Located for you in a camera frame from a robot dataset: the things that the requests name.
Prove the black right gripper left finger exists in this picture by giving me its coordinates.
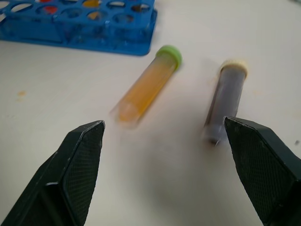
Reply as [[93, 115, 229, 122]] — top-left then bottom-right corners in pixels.
[[0, 120, 106, 226]]

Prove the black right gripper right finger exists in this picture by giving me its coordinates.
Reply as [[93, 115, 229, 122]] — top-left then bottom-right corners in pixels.
[[223, 116, 301, 226]]

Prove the dark tube cream cap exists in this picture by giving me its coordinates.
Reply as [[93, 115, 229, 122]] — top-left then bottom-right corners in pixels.
[[202, 59, 249, 146]]

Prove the orange tube green cap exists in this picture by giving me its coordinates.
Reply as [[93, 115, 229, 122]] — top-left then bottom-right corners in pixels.
[[110, 45, 183, 129]]

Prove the blue tube rack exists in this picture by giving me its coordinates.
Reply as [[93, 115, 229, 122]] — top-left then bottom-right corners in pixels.
[[0, 0, 158, 57]]

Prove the red tube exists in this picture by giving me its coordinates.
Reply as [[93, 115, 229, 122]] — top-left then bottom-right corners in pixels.
[[39, 0, 59, 15]]

